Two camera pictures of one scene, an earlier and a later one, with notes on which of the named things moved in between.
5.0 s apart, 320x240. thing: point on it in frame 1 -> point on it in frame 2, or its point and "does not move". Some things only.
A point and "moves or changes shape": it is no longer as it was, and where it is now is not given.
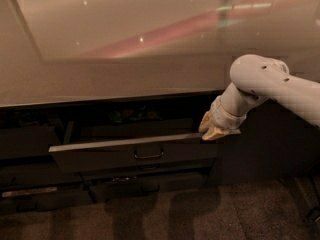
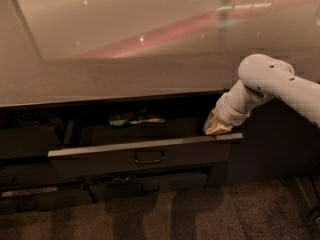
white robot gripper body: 221,117 does not move
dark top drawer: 133,144 moves or changes shape
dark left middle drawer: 47,174 does not move
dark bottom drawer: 103,187 does not move
